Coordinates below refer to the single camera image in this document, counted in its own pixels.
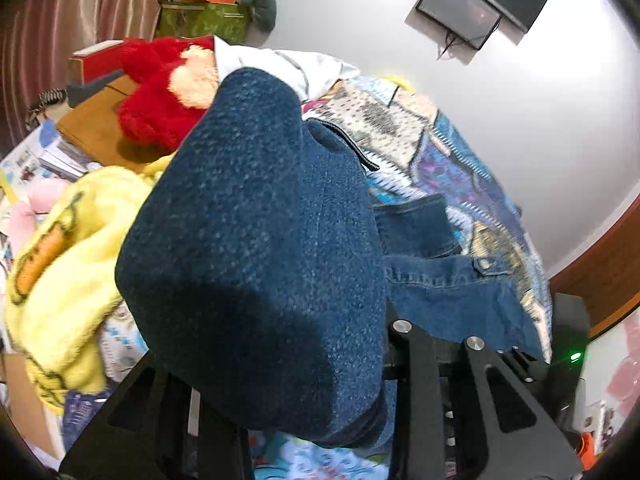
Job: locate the pink plush toy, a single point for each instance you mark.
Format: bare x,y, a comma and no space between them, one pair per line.
32,205

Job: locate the stack of books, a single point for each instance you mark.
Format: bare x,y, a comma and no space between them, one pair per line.
45,155

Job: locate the green patterned box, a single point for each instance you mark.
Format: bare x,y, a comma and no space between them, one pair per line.
205,22

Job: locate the red plush toy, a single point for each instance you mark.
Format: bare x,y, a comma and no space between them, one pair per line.
155,105

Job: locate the red book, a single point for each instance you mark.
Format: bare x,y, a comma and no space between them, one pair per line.
92,62

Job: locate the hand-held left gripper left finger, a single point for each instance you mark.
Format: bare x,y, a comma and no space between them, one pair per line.
85,460

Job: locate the wooden door frame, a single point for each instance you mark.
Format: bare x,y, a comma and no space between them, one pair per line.
605,265

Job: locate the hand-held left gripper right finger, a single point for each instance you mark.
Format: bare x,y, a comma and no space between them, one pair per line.
430,410

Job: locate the white wardrobe door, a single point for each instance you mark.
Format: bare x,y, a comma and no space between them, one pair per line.
615,375

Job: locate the blue patchwork quilt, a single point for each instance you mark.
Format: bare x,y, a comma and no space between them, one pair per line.
450,160

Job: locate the grey bracket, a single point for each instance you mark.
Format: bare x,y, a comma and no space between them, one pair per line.
87,89

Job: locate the blue denim jacket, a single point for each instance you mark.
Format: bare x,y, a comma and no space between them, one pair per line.
260,235

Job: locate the yellow duck print blanket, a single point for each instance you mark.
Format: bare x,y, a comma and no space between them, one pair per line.
75,260

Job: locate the small black wall monitor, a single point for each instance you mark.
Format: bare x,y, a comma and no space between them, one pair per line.
457,10

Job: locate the striped pink gold curtain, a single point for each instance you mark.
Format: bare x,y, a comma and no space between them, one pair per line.
60,20

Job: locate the white shirt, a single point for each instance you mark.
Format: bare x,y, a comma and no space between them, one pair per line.
300,67

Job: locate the yellow rounded item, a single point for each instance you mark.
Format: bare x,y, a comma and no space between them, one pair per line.
397,81

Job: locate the light blue printed bedsheet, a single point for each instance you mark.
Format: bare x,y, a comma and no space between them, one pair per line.
310,462

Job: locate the brown cardboard box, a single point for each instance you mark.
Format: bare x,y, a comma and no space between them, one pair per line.
95,125

